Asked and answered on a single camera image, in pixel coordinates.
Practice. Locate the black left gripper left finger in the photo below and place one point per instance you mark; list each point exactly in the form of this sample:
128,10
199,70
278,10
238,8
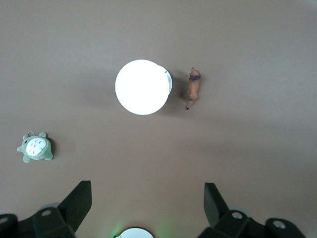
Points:
71,208

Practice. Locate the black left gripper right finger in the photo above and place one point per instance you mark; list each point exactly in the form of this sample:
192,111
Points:
218,208

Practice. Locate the brown lion statue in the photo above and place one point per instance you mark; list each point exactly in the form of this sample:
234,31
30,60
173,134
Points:
194,85

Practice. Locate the brown table cover mat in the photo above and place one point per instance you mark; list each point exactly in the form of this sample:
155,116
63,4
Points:
223,148

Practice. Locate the grey green Totoro plush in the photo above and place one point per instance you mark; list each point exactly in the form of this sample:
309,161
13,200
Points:
36,147

